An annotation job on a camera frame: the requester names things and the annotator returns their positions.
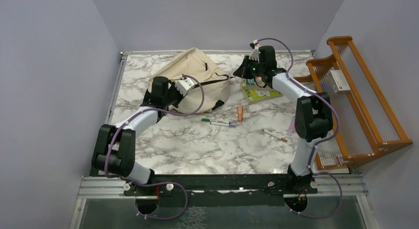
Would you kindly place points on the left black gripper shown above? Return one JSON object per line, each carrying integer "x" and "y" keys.
{"x": 181, "y": 96}

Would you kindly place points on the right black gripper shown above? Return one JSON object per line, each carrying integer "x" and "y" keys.
{"x": 242, "y": 71}

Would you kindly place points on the cream canvas backpack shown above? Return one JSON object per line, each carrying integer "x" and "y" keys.
{"x": 211, "y": 90}

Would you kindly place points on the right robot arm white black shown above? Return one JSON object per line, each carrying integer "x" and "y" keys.
{"x": 313, "y": 115}

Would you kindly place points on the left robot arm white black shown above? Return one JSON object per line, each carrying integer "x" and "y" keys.
{"x": 114, "y": 151}

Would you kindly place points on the green illustrated book upper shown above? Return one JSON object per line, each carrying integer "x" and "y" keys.
{"x": 250, "y": 82}

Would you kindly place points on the green illustrated book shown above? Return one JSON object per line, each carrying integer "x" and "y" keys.
{"x": 250, "y": 82}
{"x": 256, "y": 96}

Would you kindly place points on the green illustrated book lower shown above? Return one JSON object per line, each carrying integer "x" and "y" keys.
{"x": 256, "y": 96}

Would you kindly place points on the green capped marker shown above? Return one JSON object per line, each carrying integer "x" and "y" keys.
{"x": 211, "y": 120}

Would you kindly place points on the orange highlighter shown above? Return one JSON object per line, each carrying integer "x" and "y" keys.
{"x": 240, "y": 113}

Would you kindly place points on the purple capped marker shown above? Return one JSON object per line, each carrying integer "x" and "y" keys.
{"x": 223, "y": 124}

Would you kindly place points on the pink highlighter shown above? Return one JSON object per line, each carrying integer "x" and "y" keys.
{"x": 291, "y": 128}

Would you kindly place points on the brown tipped white marker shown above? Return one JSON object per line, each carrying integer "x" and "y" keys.
{"x": 274, "y": 135}

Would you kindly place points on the small white box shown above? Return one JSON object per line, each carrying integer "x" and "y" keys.
{"x": 338, "y": 81}

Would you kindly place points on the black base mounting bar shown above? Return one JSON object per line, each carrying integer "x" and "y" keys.
{"x": 202, "y": 190}

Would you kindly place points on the wooden shelf rack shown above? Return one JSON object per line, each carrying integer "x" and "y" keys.
{"x": 369, "y": 128}

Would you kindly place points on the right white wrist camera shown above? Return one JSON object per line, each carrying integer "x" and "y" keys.
{"x": 254, "y": 55}

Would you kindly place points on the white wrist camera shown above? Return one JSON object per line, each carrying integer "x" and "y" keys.
{"x": 254, "y": 55}
{"x": 184, "y": 85}

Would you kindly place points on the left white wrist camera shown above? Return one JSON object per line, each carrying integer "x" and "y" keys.
{"x": 184, "y": 85}

